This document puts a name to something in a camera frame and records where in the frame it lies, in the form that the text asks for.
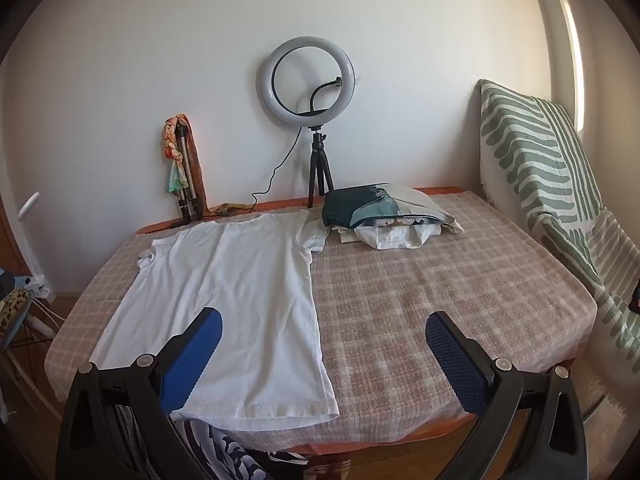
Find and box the white door handle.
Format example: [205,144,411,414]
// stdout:
[17,191,41,221]

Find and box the beige checked blanket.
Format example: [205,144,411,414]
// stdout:
[44,191,598,453]

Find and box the multicolour floral scarf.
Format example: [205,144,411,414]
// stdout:
[161,116,188,195]

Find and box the white ring light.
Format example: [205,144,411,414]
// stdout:
[257,36,360,128]

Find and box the leopard print cloth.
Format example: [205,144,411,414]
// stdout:
[0,270,36,351]

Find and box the white wire rack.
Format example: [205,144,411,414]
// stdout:
[10,275,66,391]

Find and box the stack of white folded clothes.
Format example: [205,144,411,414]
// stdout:
[332,185,463,250]

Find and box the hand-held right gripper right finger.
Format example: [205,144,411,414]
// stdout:
[425,311,587,480]

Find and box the dark green patterned garment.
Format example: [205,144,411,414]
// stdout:
[322,185,401,228]

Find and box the black ring light cable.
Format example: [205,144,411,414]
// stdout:
[250,126,304,212]

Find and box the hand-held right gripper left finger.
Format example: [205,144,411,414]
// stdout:
[56,306,223,480]

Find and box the person's dark patterned garment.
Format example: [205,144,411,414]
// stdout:
[115,400,306,480]

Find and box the white t-shirt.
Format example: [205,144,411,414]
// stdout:
[89,210,341,433]

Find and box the folded silver tripod stand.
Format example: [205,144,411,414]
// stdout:
[172,127,205,222]

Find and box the green striped pillow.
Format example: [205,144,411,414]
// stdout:
[479,79,640,361]

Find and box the small black tripod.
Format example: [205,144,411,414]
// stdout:
[304,127,335,209]

